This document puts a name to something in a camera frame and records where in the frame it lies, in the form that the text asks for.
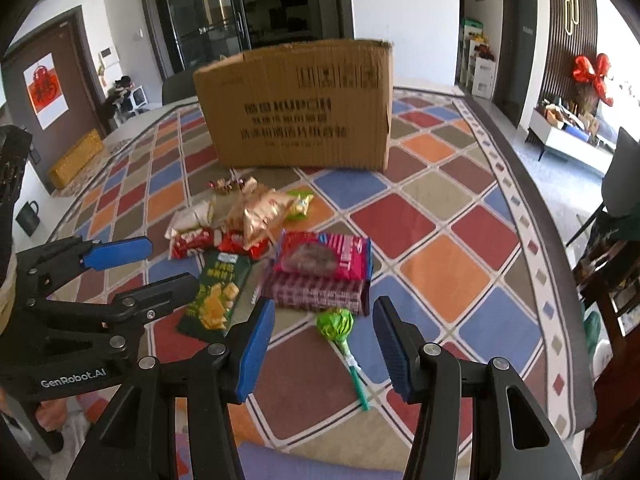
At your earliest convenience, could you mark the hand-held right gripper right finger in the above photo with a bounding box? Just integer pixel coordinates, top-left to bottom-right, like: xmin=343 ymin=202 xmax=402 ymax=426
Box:
xmin=372 ymin=296 xmax=583 ymax=480

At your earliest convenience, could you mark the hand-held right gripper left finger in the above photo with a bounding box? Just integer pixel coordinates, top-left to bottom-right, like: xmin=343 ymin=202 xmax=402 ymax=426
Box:
xmin=67 ymin=297 xmax=276 ymax=480

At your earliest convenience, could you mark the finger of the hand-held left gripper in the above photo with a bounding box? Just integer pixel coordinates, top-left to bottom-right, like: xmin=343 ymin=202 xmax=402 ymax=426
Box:
xmin=27 ymin=272 xmax=201 ymax=334
xmin=15 ymin=236 xmax=153 ymax=302

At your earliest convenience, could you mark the red and white snack packet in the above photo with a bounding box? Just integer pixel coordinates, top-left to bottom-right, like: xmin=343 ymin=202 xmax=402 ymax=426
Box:
xmin=169 ymin=227 xmax=226 ymax=261

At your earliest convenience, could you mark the green cracker packet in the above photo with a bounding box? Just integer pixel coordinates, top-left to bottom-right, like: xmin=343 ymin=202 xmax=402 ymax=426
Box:
xmin=176 ymin=249 xmax=252 ymax=345

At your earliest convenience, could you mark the green lollipop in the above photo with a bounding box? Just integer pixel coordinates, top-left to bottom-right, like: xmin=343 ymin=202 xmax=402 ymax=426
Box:
xmin=316 ymin=308 xmax=371 ymax=412

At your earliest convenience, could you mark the dark red plaid snack box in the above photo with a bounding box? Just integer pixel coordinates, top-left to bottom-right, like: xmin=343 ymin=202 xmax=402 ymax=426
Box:
xmin=260 ymin=270 xmax=372 ymax=317

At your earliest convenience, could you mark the small red snack packet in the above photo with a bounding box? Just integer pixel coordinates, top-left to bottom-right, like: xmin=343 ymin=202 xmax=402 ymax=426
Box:
xmin=217 ymin=232 xmax=271 ymax=261

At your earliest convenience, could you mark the pink snack packet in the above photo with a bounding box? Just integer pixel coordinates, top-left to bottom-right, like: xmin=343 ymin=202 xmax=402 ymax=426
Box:
xmin=272 ymin=230 xmax=373 ymax=281

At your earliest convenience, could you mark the golden snack packet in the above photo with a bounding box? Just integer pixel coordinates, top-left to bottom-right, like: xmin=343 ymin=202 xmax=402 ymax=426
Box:
xmin=242 ymin=207 xmax=281 ymax=252
xmin=227 ymin=187 xmax=297 ymax=223

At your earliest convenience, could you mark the small green yellow snack packet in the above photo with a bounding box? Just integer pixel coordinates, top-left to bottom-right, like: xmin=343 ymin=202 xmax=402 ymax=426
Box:
xmin=286 ymin=191 xmax=315 ymax=221

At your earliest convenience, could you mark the brown cardboard box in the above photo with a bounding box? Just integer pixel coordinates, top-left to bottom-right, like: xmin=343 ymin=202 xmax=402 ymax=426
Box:
xmin=192 ymin=38 xmax=395 ymax=171

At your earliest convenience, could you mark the pile of household clutter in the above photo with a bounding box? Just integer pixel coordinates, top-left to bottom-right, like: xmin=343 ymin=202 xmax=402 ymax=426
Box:
xmin=100 ymin=76 xmax=150 ymax=126

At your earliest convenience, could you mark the colourful chequered tablecloth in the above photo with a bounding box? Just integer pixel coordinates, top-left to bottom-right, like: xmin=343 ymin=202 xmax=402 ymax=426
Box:
xmin=47 ymin=85 xmax=598 ymax=480

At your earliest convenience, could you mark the brown entrance door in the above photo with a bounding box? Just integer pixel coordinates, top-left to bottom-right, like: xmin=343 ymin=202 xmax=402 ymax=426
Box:
xmin=2 ymin=5 xmax=108 ymax=181

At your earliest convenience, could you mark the grey upholstered chair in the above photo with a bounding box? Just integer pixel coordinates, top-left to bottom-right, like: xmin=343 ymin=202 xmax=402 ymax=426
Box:
xmin=161 ymin=71 xmax=201 ymax=106

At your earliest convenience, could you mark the red and white door poster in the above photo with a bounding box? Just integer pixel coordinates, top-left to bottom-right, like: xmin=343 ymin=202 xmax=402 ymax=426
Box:
xmin=23 ymin=52 xmax=69 ymax=128

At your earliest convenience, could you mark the dark brown wooden chair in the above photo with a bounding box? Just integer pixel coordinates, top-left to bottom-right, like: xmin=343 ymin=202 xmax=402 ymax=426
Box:
xmin=572 ymin=210 xmax=640 ymax=476

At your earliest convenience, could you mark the black framed glass door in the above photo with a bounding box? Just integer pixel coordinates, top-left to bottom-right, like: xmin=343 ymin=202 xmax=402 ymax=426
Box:
xmin=150 ymin=0 xmax=253 ymax=78

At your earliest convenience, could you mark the white low cabinet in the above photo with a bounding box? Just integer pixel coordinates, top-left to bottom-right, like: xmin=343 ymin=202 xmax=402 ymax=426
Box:
xmin=525 ymin=105 xmax=621 ymax=176

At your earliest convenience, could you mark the black dining chair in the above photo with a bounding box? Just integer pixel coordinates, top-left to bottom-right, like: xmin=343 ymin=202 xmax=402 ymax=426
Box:
xmin=567 ymin=127 xmax=640 ymax=246

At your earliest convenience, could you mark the pile of clutter on cabinet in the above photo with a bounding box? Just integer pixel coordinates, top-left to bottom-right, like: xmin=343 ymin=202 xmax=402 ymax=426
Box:
xmin=537 ymin=92 xmax=606 ymax=136

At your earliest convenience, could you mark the dark wooden door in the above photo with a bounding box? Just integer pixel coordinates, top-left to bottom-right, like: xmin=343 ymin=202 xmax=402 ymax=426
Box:
xmin=492 ymin=0 xmax=538 ymax=128

